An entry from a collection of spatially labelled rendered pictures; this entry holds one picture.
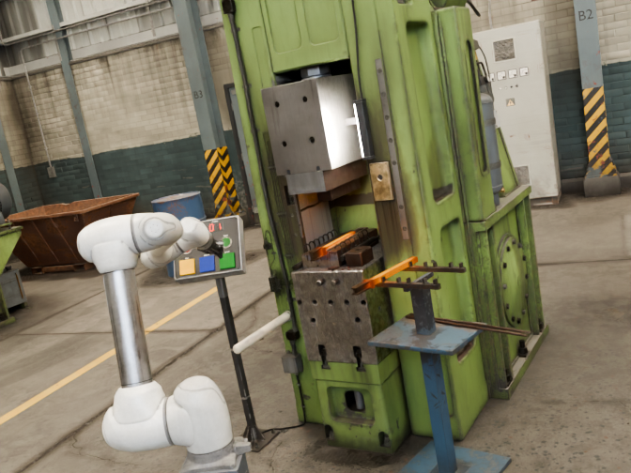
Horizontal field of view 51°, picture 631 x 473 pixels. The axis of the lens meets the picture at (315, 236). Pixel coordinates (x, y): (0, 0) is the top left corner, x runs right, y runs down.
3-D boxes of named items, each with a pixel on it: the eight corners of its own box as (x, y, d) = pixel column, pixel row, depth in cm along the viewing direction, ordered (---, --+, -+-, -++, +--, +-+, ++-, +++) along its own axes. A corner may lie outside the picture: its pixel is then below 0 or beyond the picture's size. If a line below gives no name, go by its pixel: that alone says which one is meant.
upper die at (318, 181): (326, 191, 299) (322, 170, 297) (289, 194, 310) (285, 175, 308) (367, 174, 334) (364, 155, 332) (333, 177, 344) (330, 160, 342)
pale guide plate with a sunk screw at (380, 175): (392, 199, 297) (386, 161, 293) (375, 201, 302) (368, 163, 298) (394, 198, 298) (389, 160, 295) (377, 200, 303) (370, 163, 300)
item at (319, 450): (385, 481, 294) (385, 479, 294) (278, 464, 325) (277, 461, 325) (419, 435, 326) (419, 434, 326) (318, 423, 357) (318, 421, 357)
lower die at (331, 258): (339, 267, 306) (336, 249, 304) (302, 267, 317) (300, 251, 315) (378, 242, 341) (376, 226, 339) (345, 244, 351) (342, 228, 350)
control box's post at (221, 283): (255, 442, 350) (212, 244, 329) (250, 441, 352) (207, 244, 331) (259, 438, 353) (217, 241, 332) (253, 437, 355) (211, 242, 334)
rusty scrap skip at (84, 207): (97, 274, 864) (81, 210, 848) (-6, 282, 945) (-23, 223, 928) (153, 250, 971) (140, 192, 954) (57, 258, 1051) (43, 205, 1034)
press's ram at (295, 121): (348, 167, 290) (332, 74, 282) (276, 175, 311) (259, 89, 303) (389, 152, 324) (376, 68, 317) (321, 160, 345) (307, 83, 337)
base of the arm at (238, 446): (247, 466, 210) (243, 450, 208) (179, 476, 212) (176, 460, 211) (255, 437, 227) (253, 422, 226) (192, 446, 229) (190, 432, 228)
